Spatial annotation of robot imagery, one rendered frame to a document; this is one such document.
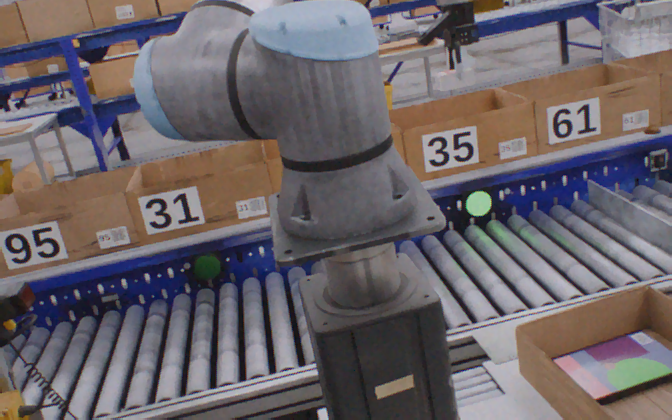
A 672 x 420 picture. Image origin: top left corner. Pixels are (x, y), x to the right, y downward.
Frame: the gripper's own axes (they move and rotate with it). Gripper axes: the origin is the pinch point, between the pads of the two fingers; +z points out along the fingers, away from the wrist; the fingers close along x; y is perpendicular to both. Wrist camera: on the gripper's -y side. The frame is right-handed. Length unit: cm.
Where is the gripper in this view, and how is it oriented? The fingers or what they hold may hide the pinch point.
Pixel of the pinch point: (455, 75)
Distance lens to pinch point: 196.9
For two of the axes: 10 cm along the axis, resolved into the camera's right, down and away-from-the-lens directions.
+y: 9.7, -2.2, 0.9
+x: -1.5, -3.0, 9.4
